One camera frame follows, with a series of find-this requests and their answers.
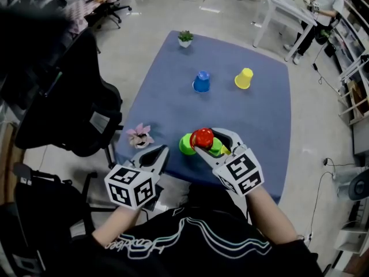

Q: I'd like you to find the white low shelf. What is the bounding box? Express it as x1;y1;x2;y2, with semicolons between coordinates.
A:
334;225;369;256

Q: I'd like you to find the person's black printed shirt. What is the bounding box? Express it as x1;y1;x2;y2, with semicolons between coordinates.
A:
62;183;323;277

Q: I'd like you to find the blue paper cup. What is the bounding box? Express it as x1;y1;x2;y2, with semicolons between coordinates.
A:
192;70;212;93

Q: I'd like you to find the black table frame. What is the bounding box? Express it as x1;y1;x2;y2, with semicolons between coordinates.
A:
105;145;116;169

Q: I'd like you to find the white shelf unit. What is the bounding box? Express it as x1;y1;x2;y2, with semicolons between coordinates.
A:
328;0;369;80

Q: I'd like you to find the red paper cup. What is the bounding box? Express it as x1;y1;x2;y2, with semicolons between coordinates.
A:
189;128;214;149

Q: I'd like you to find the black floor cable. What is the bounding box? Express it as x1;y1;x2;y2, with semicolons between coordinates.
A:
308;157;357;239

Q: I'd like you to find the wooden stool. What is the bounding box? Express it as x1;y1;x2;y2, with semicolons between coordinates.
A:
338;81;369;126

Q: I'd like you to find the grey floor fan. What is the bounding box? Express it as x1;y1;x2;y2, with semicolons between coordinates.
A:
336;166;369;204

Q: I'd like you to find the pink plant in white pot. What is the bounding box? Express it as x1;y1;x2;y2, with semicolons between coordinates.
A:
126;122;155;149

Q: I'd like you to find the person's right forearm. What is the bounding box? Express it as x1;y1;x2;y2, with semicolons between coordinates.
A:
246;185;298;245

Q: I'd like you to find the green paper cup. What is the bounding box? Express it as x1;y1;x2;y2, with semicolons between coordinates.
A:
179;133;198;156
207;138;224;157

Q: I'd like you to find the green plant in white pot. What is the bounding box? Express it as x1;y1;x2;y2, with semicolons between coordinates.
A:
178;30;194;48

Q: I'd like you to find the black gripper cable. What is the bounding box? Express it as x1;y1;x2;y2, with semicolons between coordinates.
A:
244;196;252;223

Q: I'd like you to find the person's left forearm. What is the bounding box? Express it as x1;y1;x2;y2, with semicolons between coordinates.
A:
92;205;142;250

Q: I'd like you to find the white table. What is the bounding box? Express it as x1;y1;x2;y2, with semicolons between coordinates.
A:
253;0;318;62

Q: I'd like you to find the brown wooden board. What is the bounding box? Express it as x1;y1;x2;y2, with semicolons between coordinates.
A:
0;122;25;204

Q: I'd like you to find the black office chair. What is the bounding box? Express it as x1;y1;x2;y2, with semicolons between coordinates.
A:
14;32;124;158
96;0;133;30
0;163;116;277

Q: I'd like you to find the pink checkered tablecloth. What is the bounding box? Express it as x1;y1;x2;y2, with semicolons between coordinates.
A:
66;0;116;36

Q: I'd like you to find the blue tablecloth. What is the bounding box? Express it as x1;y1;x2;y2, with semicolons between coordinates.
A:
115;30;290;204

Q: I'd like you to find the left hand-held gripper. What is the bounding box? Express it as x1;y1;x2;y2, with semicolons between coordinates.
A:
104;144;171;211

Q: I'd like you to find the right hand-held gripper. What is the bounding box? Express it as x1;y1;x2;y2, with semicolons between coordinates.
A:
193;128;265;196

